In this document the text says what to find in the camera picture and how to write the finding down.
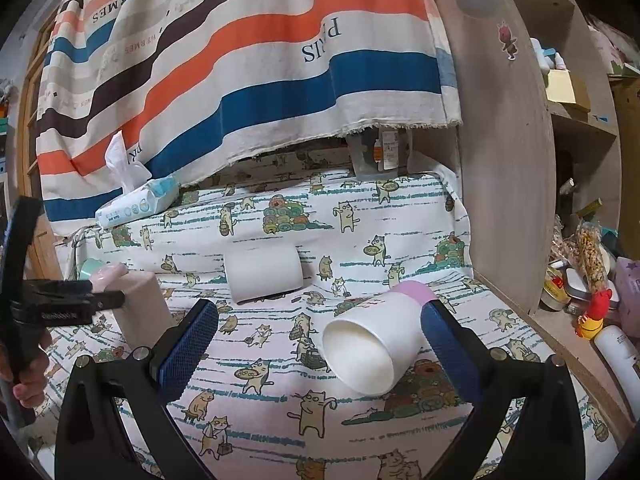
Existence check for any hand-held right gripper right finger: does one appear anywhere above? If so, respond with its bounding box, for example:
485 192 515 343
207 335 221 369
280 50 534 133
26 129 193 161
420 297 586 480

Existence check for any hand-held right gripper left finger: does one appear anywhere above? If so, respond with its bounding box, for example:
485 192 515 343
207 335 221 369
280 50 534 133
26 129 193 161
54 299 221 480

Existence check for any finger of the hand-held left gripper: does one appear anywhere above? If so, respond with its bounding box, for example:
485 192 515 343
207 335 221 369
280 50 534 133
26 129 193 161
90 287 127 312

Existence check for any beige cup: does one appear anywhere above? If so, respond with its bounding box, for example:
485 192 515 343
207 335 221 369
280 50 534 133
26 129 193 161
111 271 173 349

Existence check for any white cup with pink base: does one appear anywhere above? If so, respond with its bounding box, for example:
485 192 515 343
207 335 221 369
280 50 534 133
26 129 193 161
321 281 446 396

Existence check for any mint green cup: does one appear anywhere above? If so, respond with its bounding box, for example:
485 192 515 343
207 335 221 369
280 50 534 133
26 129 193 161
79 258 113 281

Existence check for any plain white cup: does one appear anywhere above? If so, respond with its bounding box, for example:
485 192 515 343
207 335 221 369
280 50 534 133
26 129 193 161
223 245 304 306

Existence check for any person's left hand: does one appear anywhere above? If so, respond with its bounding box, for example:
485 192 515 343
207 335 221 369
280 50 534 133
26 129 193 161
0 329 54 409

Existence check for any tissue pack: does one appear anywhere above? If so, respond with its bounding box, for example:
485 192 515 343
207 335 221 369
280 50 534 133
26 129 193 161
95 130 181 232

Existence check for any cat print tablecloth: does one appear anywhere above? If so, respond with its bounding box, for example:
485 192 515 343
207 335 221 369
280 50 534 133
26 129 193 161
27 157 621 480

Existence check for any red and yellow toy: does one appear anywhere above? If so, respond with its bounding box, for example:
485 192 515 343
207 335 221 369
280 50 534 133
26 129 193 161
575 289 614 342

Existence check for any metal tin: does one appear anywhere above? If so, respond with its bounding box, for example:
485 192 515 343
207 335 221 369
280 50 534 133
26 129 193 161
564 267 602 307

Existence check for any white bottle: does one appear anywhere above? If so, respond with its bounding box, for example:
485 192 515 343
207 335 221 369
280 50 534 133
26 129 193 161
594 325 640 402

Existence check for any snack bag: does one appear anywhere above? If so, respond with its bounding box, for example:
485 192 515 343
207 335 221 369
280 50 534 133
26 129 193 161
575 224 609 293

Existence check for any pink box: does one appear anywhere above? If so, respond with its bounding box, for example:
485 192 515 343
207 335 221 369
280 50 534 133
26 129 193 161
614 256 640 327

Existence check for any wooden shelf unit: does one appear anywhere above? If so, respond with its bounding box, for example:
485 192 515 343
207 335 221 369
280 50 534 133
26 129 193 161
430 0 640 453

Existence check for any clear plastic container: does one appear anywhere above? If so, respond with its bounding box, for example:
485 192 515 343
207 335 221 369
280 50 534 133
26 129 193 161
347 127 413 179

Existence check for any striped cloth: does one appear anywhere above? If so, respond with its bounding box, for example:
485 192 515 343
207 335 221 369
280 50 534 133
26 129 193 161
35 0 463 237

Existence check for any cardboard box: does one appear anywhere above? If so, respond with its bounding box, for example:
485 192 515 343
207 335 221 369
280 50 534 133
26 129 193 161
545 69 592 112

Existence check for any red cartoon sticker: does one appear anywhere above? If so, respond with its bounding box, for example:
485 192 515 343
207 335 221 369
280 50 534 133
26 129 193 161
497 20 522 61

